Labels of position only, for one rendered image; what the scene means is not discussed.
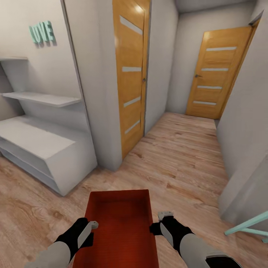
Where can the standing mirror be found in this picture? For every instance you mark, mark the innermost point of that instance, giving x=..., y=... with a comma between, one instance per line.
x=243, y=227

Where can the storage box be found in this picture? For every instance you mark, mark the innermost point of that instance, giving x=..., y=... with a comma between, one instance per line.
x=123, y=238

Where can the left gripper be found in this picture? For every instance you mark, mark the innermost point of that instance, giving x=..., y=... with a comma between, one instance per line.
x=89, y=241

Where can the decorative sign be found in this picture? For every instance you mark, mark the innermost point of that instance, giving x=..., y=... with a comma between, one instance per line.
x=41, y=32

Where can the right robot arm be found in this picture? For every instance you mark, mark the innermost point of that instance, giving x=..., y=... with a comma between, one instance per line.
x=195, y=252

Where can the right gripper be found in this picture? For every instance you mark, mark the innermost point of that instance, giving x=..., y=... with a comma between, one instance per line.
x=155, y=229

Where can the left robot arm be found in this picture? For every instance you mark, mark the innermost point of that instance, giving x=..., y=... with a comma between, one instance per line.
x=60, y=252

